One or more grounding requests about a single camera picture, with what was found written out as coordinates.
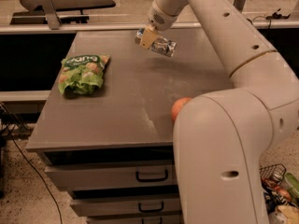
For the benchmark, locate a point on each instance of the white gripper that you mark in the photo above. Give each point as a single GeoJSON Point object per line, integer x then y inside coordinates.
{"type": "Point", "coordinates": [159, 18]}

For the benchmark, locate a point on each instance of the silver blue redbull can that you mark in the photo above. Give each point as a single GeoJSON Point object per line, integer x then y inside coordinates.
{"type": "Point", "coordinates": [160, 45]}

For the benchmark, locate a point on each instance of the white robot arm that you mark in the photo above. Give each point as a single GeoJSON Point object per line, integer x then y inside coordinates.
{"type": "Point", "coordinates": [219, 137]}

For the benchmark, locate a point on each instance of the red apple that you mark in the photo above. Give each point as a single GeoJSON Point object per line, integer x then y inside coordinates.
{"type": "Point", "coordinates": [177, 106]}

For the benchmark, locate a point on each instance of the green snack bag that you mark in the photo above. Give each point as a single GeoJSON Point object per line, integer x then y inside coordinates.
{"type": "Point", "coordinates": [82, 74]}

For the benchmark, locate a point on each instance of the dark bench beyond glass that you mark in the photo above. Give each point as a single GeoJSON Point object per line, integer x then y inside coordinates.
{"type": "Point", "coordinates": [35, 12]}

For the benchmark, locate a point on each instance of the grey drawer cabinet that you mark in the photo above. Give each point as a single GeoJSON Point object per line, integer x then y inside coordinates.
{"type": "Point", "coordinates": [129, 118]}

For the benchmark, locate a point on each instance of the top grey drawer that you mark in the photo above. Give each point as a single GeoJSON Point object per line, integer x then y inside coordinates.
{"type": "Point", "coordinates": [112, 175]}

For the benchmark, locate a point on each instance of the grey drawer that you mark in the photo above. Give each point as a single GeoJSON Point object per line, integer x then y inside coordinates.
{"type": "Point", "coordinates": [143, 204]}
{"type": "Point", "coordinates": [112, 175]}
{"type": "Point", "coordinates": [164, 219]}

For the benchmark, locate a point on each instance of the middle grey drawer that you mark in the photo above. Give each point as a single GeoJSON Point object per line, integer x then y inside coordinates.
{"type": "Point", "coordinates": [143, 204]}

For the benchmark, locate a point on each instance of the bottom grey drawer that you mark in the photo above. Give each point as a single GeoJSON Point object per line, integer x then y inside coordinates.
{"type": "Point", "coordinates": [164, 219]}

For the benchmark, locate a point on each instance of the green bottle in basket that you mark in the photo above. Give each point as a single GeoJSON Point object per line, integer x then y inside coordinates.
{"type": "Point", "coordinates": [291, 184]}

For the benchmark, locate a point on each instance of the red snack packet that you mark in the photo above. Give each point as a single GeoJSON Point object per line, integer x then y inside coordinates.
{"type": "Point", "coordinates": [274, 186]}

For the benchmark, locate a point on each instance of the left metal bracket post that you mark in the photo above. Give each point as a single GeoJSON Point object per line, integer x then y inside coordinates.
{"type": "Point", "coordinates": [52, 19]}

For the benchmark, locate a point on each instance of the black wire basket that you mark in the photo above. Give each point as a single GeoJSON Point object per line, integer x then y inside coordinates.
{"type": "Point", "coordinates": [274, 172]}

